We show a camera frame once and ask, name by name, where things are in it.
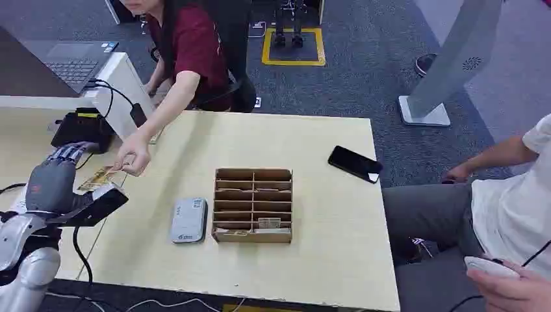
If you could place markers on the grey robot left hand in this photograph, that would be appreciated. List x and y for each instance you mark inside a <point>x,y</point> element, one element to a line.
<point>51,185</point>

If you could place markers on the person's left hand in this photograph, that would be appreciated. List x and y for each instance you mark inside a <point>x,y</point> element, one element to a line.
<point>135,153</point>
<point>516,293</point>

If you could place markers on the person's right hand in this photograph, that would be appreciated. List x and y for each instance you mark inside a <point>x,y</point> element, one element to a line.
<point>459,173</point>

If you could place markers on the white handheld controller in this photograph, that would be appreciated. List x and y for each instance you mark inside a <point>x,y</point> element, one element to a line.
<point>488,266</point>

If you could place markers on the printed card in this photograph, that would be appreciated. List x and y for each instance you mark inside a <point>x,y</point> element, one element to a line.
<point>97,178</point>

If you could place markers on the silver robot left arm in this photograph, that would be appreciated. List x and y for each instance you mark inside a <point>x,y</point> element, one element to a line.
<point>17,234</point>

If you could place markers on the black power adapter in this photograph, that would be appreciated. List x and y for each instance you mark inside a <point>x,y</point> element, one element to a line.
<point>138,115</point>

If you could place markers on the black card reader device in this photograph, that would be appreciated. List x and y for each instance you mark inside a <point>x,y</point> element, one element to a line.
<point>82,129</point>

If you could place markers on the person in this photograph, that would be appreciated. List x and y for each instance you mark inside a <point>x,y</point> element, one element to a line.
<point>508,211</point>
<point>193,43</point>

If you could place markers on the white desk riser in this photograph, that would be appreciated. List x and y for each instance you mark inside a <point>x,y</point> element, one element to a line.
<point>122,86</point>

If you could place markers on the black smartphone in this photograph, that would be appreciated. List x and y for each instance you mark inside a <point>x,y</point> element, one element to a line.
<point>354,163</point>

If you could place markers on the dark grey laptop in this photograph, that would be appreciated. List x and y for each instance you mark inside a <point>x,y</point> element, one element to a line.
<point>71,64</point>

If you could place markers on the black shoe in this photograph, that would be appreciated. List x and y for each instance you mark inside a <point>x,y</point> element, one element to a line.
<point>425,64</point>

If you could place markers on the grey kiosk stand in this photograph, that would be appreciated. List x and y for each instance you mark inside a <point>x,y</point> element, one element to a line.
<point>456,51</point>

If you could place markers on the wooden card box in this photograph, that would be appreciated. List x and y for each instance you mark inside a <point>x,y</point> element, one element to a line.
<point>252,206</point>

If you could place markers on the dark cabinet white edge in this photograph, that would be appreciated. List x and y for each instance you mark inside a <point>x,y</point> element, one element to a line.
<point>122,10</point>

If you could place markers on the upright card in box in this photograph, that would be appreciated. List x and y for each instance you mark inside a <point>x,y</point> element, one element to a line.
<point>269,223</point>

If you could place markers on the black office chair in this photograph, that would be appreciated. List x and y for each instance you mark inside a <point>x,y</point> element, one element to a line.
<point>232,30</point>

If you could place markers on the white floor adapter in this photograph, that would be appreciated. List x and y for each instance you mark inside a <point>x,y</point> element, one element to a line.
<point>258,29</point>

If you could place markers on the black humanoid robot legs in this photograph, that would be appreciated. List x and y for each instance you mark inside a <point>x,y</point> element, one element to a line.
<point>297,26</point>

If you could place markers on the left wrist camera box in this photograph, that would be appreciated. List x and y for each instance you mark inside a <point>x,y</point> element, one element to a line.
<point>97,209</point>

